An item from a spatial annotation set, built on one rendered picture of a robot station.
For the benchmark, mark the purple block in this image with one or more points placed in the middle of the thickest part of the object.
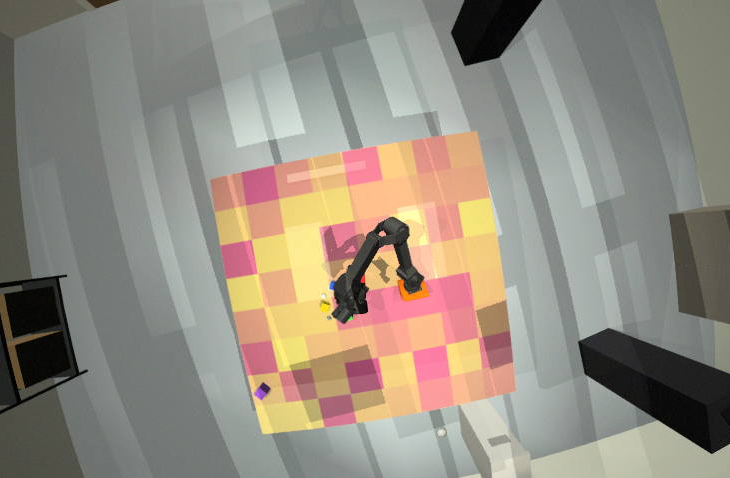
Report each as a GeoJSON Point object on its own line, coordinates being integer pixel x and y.
{"type": "Point", "coordinates": [262, 391]}

